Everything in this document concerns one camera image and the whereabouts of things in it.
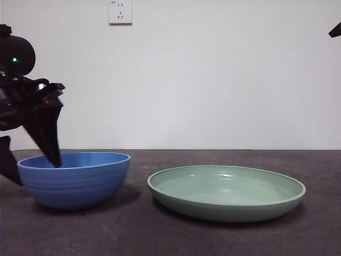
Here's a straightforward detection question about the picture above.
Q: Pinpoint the green plate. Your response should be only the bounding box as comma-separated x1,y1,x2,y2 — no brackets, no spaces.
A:
147,165,306,223

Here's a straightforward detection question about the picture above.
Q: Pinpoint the white wall power outlet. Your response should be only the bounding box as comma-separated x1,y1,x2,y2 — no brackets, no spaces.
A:
108,0,133,27

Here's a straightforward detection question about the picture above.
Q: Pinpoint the blue bowl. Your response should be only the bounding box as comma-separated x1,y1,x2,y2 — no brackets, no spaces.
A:
16,151,132,210

